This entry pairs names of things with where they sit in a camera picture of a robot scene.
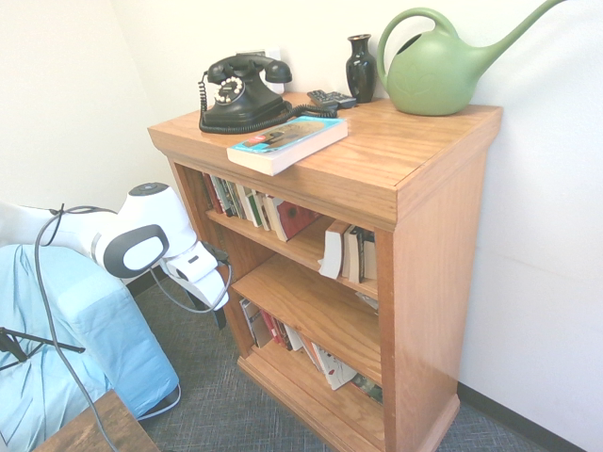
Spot black glossy vase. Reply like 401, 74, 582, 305
346, 34, 378, 105

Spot cream paperback book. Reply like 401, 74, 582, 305
339, 224, 364, 284

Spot wooden bookshelf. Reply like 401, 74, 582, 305
147, 91, 504, 452

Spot dark wooden table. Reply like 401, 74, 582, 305
32, 388, 161, 452

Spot beige paperback book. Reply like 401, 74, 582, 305
363, 233, 380, 283

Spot white slim book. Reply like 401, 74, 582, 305
282, 324, 305, 353

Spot dark red spined book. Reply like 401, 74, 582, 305
271, 317, 294, 352

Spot white book red figures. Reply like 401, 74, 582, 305
310, 342, 359, 392

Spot black tripod stand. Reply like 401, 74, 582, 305
0, 327, 87, 363

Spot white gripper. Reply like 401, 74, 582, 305
164, 242, 231, 332

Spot thick paperback pages outward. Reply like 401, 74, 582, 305
318, 218, 351, 281

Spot black coiled telephone cord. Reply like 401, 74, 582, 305
197, 70, 338, 136

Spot dark maroon book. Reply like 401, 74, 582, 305
202, 172, 224, 214

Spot white spined book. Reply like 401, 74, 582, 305
235, 183, 258, 222

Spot red cover book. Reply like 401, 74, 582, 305
270, 197, 324, 243

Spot grey white large book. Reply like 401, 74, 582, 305
238, 297, 274, 349

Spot black remote control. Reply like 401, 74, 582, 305
306, 89, 358, 111

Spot teal cover paperback book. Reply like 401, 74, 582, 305
226, 115, 350, 178

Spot flat magazine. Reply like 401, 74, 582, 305
355, 291, 380, 315

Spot black telephone handset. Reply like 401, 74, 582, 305
205, 54, 293, 85

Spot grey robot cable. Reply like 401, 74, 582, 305
35, 202, 235, 452

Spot blue cloth covered chair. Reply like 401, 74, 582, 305
0, 243, 183, 452

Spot cream thin book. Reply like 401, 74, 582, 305
261, 192, 284, 233

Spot orange thin book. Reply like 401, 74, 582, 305
299, 334, 322, 371

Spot dark green flat book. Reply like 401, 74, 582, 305
350, 373, 384, 406

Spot green plastic watering can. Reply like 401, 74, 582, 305
376, 0, 571, 117

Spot green and white book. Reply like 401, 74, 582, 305
244, 187, 266, 229

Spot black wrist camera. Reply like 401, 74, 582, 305
202, 241, 231, 266

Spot black spined book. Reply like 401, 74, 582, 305
355, 226, 376, 283

